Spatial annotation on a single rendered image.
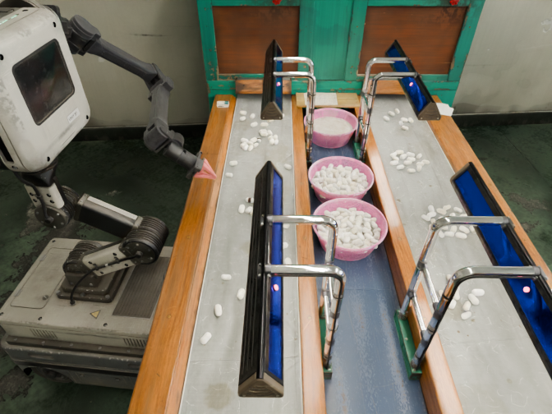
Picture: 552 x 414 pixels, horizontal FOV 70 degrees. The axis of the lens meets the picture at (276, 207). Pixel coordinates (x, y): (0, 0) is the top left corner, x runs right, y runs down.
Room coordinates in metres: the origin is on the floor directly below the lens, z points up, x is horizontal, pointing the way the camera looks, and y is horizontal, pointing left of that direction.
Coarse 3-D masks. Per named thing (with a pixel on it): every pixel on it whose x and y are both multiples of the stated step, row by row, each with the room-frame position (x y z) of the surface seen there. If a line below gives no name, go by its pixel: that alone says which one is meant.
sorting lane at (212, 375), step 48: (240, 144) 1.58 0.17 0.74; (288, 144) 1.58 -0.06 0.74; (240, 192) 1.23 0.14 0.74; (288, 192) 1.22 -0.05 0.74; (240, 240) 0.96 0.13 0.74; (288, 240) 0.96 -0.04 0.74; (288, 288) 0.76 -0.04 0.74; (240, 336) 0.59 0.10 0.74; (288, 336) 0.59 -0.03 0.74; (192, 384) 0.46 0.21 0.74; (288, 384) 0.46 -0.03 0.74
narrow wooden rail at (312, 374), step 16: (304, 144) 1.54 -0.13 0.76; (304, 160) 1.41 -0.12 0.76; (304, 176) 1.30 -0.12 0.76; (304, 192) 1.19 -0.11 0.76; (304, 208) 1.10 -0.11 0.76; (304, 240) 0.94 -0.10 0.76; (304, 256) 0.86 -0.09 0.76; (304, 288) 0.74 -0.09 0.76; (304, 304) 0.68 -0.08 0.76; (304, 320) 0.63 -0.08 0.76; (304, 336) 0.58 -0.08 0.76; (304, 352) 0.53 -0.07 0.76; (320, 352) 0.53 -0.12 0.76; (304, 368) 0.49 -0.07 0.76; (320, 368) 0.49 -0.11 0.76; (304, 384) 0.44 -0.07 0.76; (320, 384) 0.44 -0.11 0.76; (304, 400) 0.41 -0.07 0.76; (320, 400) 0.41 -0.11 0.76
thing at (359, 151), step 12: (372, 60) 1.63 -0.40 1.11; (384, 60) 1.63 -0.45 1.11; (396, 60) 1.63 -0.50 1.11; (408, 60) 1.63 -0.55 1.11; (384, 72) 1.49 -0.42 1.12; (396, 72) 1.49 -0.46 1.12; (408, 72) 1.49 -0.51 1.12; (372, 84) 1.48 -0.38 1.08; (372, 96) 1.48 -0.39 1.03; (360, 108) 1.63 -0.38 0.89; (372, 108) 1.48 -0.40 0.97; (360, 120) 1.61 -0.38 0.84; (360, 132) 1.63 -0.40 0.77; (360, 144) 1.62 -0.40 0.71; (360, 156) 1.49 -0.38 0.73
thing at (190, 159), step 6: (186, 150) 1.18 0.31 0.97; (180, 156) 1.15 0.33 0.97; (186, 156) 1.16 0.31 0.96; (192, 156) 1.17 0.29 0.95; (198, 156) 1.18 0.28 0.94; (180, 162) 1.14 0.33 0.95; (186, 162) 1.14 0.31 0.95; (192, 162) 1.15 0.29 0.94; (186, 168) 1.15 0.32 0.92; (192, 168) 1.12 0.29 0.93; (186, 174) 1.13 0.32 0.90
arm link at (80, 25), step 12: (72, 24) 1.33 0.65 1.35; (84, 24) 1.36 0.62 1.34; (84, 36) 1.33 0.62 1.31; (96, 36) 1.38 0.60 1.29; (84, 48) 1.38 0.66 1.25; (96, 48) 1.38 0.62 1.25; (108, 48) 1.42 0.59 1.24; (108, 60) 1.43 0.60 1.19; (120, 60) 1.45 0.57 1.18; (132, 60) 1.50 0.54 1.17; (132, 72) 1.50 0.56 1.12; (144, 72) 1.53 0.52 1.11; (156, 72) 1.57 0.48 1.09; (156, 84) 1.54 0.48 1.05
